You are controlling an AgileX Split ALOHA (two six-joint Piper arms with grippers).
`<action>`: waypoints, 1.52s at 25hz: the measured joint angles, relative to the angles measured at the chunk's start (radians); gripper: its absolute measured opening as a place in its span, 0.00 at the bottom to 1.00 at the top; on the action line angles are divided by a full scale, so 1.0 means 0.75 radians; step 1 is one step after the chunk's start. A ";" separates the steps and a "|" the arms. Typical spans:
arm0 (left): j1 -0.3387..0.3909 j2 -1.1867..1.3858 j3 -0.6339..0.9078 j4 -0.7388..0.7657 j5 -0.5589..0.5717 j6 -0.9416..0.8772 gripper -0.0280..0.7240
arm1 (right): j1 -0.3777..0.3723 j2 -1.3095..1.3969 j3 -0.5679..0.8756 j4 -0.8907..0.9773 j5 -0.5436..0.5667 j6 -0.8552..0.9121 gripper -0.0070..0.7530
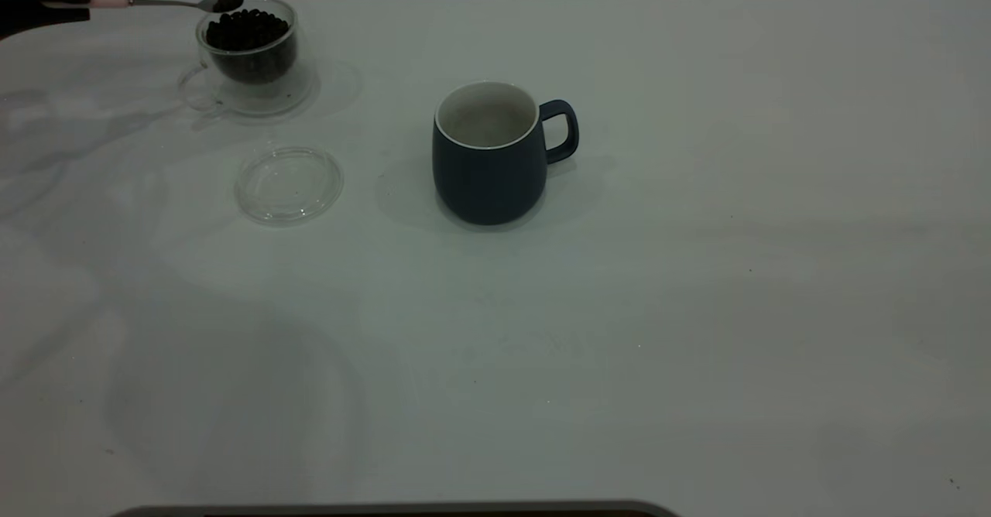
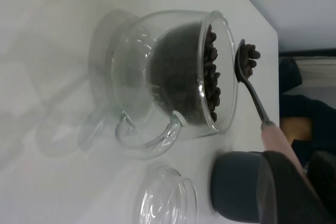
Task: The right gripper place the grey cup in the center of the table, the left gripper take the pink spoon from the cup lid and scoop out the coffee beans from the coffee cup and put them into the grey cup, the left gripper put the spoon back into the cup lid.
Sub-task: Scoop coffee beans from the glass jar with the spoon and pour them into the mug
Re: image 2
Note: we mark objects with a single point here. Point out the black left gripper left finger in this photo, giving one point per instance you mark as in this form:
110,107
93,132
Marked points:
294,197

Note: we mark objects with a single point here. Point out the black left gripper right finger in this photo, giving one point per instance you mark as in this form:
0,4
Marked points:
324,174

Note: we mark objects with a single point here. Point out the dark blue-grey ceramic mug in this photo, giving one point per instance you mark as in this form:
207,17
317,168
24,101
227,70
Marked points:
236,184

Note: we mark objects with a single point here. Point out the small coffee bean heap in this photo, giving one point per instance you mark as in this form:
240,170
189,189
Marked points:
248,58

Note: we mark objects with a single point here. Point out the clear round glass lid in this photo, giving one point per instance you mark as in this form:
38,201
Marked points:
162,197

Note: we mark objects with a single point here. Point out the coffee beans in glass cup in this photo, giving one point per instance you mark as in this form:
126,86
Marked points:
178,77

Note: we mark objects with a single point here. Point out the dark bulky background object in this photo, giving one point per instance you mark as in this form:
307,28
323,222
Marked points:
317,119

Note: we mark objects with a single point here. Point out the clear glass saucer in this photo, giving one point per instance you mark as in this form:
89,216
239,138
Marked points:
101,51

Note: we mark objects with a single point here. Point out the clear double-wall glass cup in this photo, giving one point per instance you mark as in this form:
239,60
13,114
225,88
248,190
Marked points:
131,58

